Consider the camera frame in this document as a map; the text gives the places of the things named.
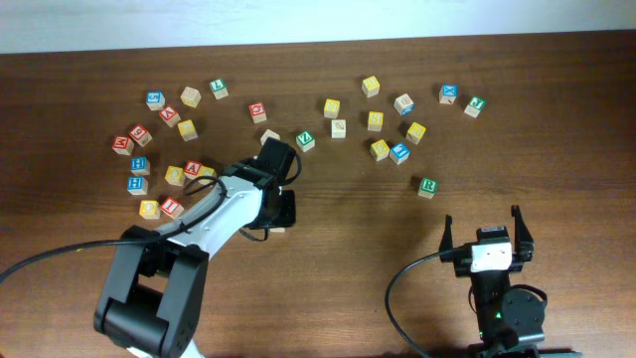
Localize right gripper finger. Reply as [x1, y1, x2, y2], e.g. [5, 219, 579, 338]
[511, 205, 533, 247]
[438, 215, 453, 252]

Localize yellow S block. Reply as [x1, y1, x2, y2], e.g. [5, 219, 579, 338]
[368, 111, 384, 132]
[323, 98, 341, 119]

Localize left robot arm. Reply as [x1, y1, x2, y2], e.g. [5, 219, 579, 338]
[93, 138, 301, 357]

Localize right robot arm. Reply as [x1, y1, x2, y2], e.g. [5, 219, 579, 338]
[439, 205, 548, 357]

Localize green Z block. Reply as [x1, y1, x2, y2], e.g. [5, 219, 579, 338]
[296, 130, 316, 152]

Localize plain wooden block centre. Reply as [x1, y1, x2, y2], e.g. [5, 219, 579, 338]
[260, 129, 280, 145]

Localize yellow block beside A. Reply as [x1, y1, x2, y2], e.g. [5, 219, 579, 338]
[197, 166, 217, 185]

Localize red A block lower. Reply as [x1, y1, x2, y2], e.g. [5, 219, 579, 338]
[183, 160, 202, 179]

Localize red a block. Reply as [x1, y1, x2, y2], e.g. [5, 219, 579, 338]
[183, 160, 202, 179]
[159, 105, 181, 127]

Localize blue picture block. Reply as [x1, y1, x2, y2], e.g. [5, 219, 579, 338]
[390, 142, 410, 165]

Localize red Q block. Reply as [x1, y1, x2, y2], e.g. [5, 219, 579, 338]
[248, 102, 267, 123]

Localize wooden picture block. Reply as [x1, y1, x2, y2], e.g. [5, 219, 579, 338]
[331, 119, 347, 139]

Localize red I block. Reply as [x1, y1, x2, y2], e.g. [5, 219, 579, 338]
[160, 197, 185, 219]

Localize yellow block mid left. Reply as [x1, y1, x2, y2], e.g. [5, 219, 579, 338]
[164, 166, 186, 187]

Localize yellow block lower right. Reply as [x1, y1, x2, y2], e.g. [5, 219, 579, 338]
[370, 139, 390, 161]

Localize yellow block upper left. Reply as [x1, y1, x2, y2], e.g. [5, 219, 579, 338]
[178, 119, 198, 141]

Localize green J block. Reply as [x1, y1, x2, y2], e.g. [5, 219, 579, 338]
[464, 96, 486, 118]

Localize yellow block bottom left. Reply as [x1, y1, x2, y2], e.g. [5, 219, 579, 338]
[138, 200, 161, 220]

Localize green L block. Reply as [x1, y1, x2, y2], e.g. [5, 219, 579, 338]
[210, 79, 229, 99]

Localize red A block upper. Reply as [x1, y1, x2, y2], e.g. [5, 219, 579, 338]
[159, 105, 181, 127]

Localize plain wooden block top-left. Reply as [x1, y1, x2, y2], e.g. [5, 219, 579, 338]
[180, 87, 202, 108]

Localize wooden block blue side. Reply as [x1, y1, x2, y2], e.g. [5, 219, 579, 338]
[394, 93, 414, 115]

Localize blue H block lower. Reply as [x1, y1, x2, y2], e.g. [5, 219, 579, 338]
[126, 176, 148, 195]

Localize blue h block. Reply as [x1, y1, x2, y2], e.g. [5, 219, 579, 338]
[126, 176, 148, 195]
[130, 156, 151, 176]

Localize blue H block upper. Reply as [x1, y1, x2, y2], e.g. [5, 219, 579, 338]
[130, 156, 151, 176]

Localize blue X block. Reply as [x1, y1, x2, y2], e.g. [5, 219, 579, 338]
[438, 84, 458, 104]

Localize yellow block top right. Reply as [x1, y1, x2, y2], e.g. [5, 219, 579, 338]
[362, 76, 381, 97]

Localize red 9 block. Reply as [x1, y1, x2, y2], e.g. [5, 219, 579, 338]
[129, 124, 152, 147]

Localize blue 5 block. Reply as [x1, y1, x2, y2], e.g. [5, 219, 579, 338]
[145, 90, 165, 111]

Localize red M block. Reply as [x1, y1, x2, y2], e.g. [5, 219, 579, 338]
[111, 135, 134, 156]

